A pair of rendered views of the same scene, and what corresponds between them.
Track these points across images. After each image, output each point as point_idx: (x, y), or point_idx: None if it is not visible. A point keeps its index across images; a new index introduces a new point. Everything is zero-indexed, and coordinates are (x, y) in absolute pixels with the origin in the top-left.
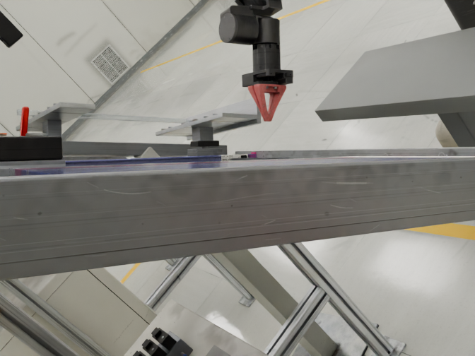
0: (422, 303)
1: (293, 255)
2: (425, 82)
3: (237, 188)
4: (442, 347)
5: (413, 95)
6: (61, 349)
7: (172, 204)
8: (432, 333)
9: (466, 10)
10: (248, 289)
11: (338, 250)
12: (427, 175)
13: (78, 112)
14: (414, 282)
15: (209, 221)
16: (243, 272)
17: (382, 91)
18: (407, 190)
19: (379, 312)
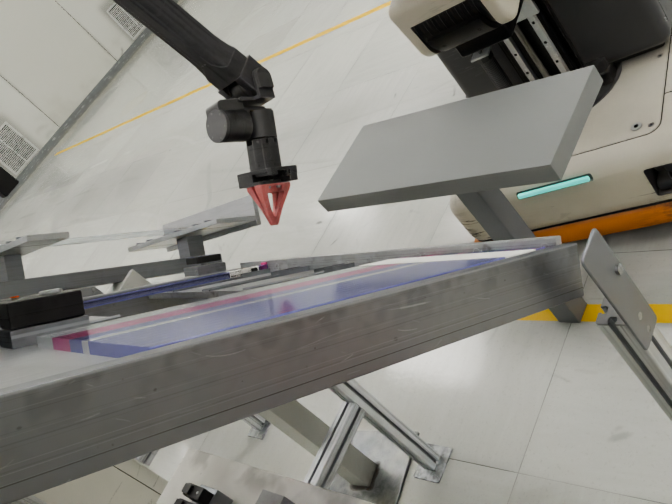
0: (462, 399)
1: None
2: (437, 161)
3: (317, 331)
4: (491, 444)
5: (428, 176)
6: None
7: (265, 357)
8: (479, 430)
9: (463, 67)
10: (268, 418)
11: None
12: (476, 284)
13: (46, 243)
14: (450, 377)
15: (298, 367)
16: None
17: (392, 173)
18: (461, 302)
19: (418, 418)
